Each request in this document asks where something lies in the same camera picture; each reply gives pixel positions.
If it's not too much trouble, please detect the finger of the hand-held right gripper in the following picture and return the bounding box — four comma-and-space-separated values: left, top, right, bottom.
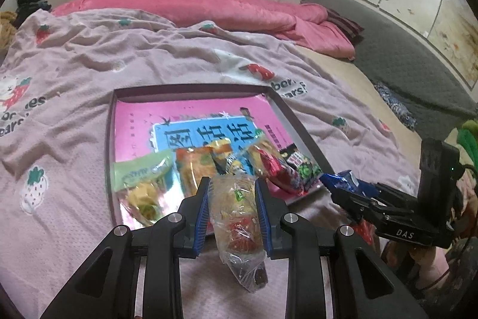
330, 191, 388, 227
352, 180, 419, 216

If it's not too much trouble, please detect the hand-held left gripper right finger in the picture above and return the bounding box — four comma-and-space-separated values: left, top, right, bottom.
255, 177, 430, 319

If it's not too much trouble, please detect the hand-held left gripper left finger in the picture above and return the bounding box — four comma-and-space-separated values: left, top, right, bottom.
39, 176, 212, 319

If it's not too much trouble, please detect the blue snack packet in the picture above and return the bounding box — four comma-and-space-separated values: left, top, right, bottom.
318, 170, 361, 193

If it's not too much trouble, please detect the clear bread snack packet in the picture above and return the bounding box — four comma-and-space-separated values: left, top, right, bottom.
207, 173, 269, 293

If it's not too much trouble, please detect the red snack packet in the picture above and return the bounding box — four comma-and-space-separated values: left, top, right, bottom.
258, 149, 305, 196

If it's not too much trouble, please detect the orange snack packet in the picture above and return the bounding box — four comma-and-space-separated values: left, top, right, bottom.
175, 145, 219, 198

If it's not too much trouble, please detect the dark snack packet green print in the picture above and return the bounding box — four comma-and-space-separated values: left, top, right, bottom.
280, 145, 324, 190

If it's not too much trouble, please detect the yellow snack packet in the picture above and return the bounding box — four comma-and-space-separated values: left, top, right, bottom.
209, 138, 247, 178

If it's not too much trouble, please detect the clear yellowish snack packet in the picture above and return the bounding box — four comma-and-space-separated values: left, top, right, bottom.
239, 138, 277, 178

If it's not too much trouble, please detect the dark shallow box tray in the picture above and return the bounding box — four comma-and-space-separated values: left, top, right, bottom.
102, 83, 337, 230

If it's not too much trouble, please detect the green plush toy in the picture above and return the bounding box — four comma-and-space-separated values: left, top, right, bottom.
446, 119, 478, 170

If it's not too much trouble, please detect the blue patterned cloth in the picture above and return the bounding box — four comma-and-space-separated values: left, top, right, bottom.
373, 80, 417, 133

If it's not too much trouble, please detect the person's dark patterned clothing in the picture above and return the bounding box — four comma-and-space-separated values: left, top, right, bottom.
381, 240, 478, 319

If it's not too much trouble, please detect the pink book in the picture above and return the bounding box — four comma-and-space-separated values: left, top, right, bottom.
112, 95, 325, 228

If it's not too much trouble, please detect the grey mat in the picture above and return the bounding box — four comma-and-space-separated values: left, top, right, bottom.
301, 0, 478, 151

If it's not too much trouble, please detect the dark red striped cushion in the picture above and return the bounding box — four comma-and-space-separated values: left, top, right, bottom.
325, 10, 364, 47

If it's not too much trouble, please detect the pink strawberry printed blanket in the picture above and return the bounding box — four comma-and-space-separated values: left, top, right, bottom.
0, 7, 422, 319

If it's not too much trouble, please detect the pink quilt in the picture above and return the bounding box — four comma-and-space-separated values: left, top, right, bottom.
52, 0, 357, 60

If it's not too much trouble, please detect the tan knitted cloth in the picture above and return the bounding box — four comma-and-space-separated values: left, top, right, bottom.
0, 10, 19, 54

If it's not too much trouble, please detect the dark clothes pile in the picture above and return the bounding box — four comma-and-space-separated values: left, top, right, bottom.
15, 0, 53, 22

